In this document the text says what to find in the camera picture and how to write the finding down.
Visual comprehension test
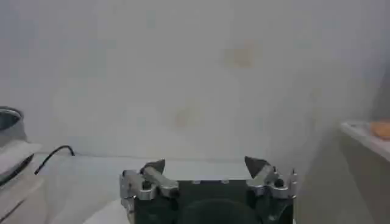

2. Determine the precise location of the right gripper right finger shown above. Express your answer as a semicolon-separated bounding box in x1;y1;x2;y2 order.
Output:
244;156;298;200

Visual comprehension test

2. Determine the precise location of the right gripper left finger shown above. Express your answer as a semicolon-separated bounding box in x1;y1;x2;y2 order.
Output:
120;158;180;201

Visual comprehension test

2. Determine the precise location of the orange round fruit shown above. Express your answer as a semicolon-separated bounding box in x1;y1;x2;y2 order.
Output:
370;121;390;140

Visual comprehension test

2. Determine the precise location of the steel steamer with white base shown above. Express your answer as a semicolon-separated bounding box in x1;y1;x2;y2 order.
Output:
0;105;42;186

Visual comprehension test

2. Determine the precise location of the black steamer power cable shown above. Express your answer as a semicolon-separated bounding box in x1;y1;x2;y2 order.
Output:
34;145;76;176

